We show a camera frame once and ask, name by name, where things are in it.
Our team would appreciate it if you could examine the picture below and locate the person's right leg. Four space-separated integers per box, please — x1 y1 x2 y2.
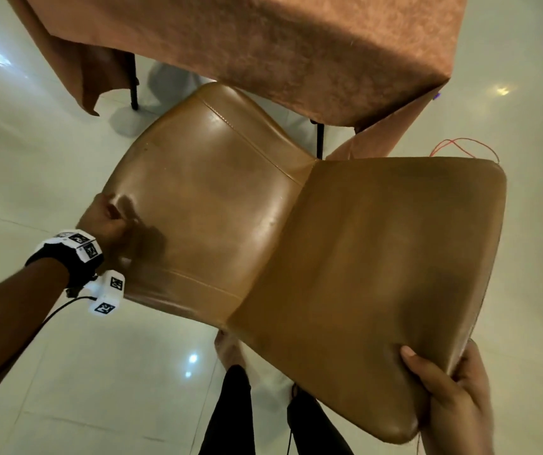
286 385 354 455

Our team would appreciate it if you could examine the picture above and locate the black table leg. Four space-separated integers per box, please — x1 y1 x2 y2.
128 52 140 111
310 119 325 160

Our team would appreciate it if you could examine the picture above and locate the red wire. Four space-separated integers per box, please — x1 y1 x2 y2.
429 137 501 164

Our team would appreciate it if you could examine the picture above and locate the person's right hand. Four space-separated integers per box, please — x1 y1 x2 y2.
400 339 496 455

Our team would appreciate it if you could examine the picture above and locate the brown leather chair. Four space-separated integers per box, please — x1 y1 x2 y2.
98 82 508 445

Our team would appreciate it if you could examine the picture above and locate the person's left hand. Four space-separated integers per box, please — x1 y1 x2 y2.
77 193 131 262

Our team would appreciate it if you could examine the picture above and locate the person's leg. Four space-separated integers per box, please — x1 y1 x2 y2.
286 385 354 455
198 365 256 455

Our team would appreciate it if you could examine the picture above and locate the black wrist strap with markers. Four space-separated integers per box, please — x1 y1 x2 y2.
25 229 105 299

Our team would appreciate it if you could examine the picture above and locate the black cable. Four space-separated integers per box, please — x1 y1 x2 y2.
0 295 98 401

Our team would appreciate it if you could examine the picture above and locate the person's left forearm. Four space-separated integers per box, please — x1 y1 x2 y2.
0 258 71 413

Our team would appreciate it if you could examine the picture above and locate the brown tablecloth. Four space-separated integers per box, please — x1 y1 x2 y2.
3 0 469 161

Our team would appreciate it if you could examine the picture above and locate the white wrist camera with markers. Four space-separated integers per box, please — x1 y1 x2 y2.
84 270 126 316

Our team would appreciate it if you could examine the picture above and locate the person's left leg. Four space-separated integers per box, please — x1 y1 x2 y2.
198 365 256 455

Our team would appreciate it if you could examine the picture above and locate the person's left foot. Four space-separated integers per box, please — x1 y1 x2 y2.
214 329 248 371

